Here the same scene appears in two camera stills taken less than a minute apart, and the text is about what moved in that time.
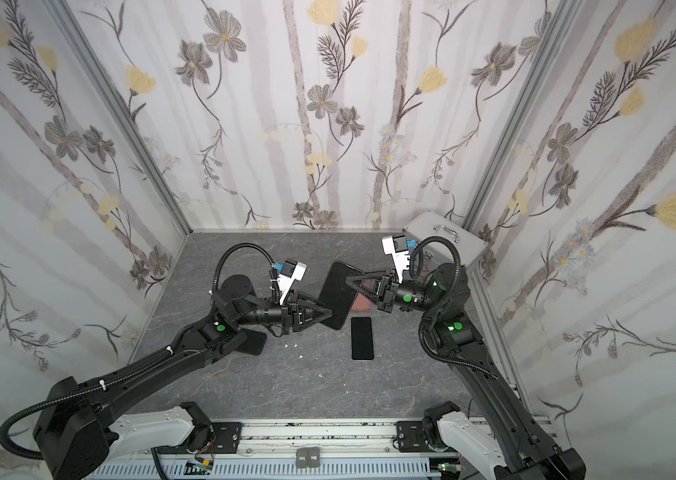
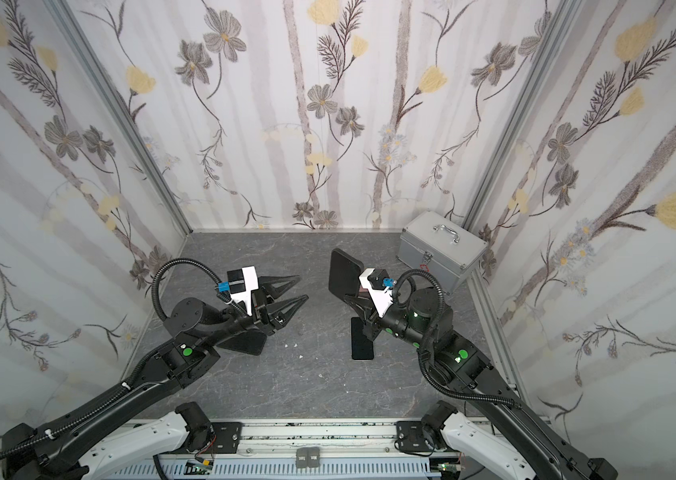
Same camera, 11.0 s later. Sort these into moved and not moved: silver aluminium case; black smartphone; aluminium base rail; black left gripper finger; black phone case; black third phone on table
Moved: black phone case; black left gripper finger
Not moved: silver aluminium case; black third phone on table; black smartphone; aluminium base rail
